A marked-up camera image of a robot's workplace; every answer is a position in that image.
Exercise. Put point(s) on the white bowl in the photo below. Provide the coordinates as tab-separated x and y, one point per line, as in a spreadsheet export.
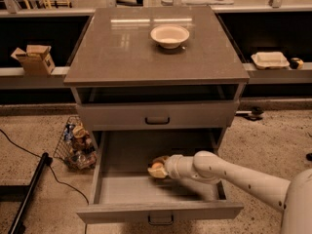
169	36

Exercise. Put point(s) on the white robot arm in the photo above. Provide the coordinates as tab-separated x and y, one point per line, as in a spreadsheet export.
292	197

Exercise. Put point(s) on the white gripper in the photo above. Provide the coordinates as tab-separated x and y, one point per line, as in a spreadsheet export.
171	167

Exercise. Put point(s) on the white takeout container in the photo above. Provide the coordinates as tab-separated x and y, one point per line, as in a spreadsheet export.
270	60

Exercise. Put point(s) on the black tool on floor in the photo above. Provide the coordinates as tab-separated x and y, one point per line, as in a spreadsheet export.
254	114

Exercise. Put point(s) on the open grey lower drawer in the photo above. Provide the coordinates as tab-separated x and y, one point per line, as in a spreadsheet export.
123	191

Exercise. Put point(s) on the closed grey upper drawer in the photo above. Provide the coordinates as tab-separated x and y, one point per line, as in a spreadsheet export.
150	116

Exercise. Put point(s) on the grey drawer cabinet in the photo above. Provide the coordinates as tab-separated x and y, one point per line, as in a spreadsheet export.
118	61

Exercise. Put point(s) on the small yellow black object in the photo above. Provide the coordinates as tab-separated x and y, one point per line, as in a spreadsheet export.
296	63

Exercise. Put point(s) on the wire basket with items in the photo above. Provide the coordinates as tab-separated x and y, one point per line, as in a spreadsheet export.
75	148

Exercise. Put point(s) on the orange fruit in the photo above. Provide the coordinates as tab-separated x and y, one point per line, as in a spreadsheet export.
157	165

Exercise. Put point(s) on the cardboard box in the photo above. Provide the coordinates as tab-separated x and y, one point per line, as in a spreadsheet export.
36	60

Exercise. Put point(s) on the black metal stand bar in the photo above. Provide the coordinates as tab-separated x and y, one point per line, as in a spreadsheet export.
17	226

